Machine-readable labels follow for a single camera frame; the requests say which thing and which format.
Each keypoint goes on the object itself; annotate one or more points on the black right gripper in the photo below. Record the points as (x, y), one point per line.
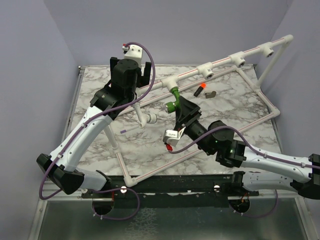
(187, 112)

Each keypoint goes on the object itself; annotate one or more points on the grey brown small fitting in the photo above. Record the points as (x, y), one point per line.
(209, 95)

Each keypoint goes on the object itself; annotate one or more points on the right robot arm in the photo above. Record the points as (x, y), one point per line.
(218, 139)

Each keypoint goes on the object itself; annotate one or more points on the green water faucet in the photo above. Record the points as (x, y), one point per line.
(172, 106)

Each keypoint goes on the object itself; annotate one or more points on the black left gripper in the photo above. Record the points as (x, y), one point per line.
(143, 81)

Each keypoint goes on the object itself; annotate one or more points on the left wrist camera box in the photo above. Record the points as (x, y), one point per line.
(133, 52)

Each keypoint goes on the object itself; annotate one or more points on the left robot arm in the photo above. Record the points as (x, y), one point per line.
(60, 166)

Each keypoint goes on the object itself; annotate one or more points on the purple capped white pen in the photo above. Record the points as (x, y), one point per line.
(129, 129)

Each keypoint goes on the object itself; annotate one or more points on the black orange marker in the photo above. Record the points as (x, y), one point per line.
(199, 90)

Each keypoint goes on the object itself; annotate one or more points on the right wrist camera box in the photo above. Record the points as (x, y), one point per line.
(172, 137)

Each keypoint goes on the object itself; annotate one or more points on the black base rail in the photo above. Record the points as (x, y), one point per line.
(173, 191)

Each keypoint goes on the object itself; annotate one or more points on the white installed faucet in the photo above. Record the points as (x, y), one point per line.
(144, 118)

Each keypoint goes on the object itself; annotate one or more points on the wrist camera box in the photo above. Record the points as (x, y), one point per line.
(133, 52)
(172, 137)

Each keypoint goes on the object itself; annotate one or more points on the white PVC pipe frame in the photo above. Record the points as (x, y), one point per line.
(211, 70)

